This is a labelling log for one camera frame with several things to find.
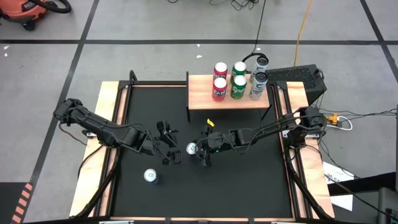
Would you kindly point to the red Fanta soda can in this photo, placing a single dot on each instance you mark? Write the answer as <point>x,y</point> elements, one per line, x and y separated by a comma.
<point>219,91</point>
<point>220,68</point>

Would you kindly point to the black mat orange stripes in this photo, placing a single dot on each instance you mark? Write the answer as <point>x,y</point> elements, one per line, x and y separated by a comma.
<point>7,202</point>

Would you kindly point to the yellow plug adapter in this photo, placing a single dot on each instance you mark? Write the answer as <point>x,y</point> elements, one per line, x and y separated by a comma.
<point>332,118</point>

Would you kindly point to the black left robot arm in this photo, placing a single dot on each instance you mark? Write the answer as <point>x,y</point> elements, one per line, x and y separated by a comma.
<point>102,130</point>

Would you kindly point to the blue silver energy drink can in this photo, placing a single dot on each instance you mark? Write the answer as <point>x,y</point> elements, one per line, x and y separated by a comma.
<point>191,148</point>
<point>150,175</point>

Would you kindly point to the white printed paper sheet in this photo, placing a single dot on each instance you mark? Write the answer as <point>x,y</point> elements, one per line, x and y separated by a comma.
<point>335,172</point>

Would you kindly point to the black table mat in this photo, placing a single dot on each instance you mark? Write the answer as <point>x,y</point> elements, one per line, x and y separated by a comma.
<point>233,186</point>

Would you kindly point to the orange shop vacuum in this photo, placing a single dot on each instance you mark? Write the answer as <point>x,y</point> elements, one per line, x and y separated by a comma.
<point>21,7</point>

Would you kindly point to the yellow tag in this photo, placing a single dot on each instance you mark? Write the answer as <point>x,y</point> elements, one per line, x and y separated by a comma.
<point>210,122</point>

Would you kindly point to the grey metal bracket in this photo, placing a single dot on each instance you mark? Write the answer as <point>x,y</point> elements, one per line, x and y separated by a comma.
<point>116,222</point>

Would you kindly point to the silver Celsius drink can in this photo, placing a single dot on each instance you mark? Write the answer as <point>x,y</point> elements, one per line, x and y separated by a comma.
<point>257,88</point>
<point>260,63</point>

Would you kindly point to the green Sprite soda can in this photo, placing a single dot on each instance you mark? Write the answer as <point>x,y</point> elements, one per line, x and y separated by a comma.
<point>238,90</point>
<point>239,67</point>

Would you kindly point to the plain white paper sheet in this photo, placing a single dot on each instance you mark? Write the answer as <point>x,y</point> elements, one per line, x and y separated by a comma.
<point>343,202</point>

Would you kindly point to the grey box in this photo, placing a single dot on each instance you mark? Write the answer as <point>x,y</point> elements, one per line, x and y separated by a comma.
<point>388,199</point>

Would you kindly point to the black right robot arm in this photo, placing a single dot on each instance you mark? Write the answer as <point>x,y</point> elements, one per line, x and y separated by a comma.
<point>264,130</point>

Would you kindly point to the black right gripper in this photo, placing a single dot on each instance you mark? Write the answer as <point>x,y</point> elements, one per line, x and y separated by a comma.
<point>217,141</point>

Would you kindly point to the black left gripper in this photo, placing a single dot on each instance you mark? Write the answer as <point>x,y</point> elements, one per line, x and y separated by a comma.
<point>162,127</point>

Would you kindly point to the wooden shelf with black legs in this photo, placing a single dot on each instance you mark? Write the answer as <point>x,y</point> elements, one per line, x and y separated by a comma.
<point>202,93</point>

